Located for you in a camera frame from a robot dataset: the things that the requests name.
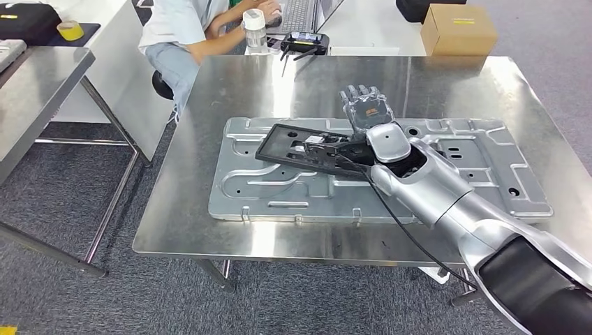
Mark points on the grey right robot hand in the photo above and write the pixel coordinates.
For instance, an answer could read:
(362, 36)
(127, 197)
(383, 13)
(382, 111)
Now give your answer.
(367, 111)

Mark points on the black plastic panel part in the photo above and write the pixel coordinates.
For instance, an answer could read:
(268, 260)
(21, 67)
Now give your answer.
(277, 148)

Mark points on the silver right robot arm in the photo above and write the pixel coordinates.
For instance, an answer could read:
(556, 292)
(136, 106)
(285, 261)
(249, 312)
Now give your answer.
(439, 194)

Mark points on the stainless steel workbench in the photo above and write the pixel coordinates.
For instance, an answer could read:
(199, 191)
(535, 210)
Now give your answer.
(185, 208)

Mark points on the white office desk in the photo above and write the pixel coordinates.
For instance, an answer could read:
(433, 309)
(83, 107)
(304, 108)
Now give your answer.
(370, 27)
(115, 69)

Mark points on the black remote controller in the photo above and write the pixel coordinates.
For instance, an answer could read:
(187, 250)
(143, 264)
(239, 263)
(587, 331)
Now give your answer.
(305, 44)

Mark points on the black case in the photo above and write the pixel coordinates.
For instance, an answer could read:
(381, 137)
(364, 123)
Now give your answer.
(416, 9)

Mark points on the grey laptop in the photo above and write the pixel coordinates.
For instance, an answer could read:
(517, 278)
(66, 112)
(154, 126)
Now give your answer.
(296, 14)

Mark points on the brown cardboard box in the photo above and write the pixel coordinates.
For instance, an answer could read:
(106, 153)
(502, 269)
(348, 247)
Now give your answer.
(458, 30)

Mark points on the pressed grey metal panel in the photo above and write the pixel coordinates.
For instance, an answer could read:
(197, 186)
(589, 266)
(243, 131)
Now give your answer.
(277, 194)
(9, 53)

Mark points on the white-capped water bottle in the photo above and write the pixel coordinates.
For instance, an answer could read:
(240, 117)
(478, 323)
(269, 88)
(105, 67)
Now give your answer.
(255, 34)

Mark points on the white power strip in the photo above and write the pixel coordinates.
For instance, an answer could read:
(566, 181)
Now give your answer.
(434, 276)

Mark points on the black round stool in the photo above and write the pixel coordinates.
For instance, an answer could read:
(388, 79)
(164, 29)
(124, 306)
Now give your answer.
(162, 85)

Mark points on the person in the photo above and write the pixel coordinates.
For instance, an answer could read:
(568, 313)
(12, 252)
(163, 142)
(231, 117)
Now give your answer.
(175, 27)

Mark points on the dark desk mat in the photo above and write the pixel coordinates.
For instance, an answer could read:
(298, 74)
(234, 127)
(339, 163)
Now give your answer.
(90, 30)

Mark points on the yellow tape roll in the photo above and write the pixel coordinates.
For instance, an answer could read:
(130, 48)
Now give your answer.
(70, 31)

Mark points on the stainless steel side table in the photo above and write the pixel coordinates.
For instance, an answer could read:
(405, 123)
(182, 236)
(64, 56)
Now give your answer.
(37, 92)

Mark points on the black bag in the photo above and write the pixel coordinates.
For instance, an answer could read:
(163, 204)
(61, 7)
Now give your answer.
(27, 23)

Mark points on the yellow floor tape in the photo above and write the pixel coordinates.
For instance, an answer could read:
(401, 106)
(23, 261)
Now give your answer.
(7, 330)

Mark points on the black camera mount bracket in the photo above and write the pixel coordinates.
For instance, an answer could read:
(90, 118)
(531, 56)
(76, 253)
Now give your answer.
(333, 155)

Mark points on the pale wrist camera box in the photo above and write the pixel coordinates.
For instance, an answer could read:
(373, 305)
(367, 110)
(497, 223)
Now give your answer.
(314, 139)

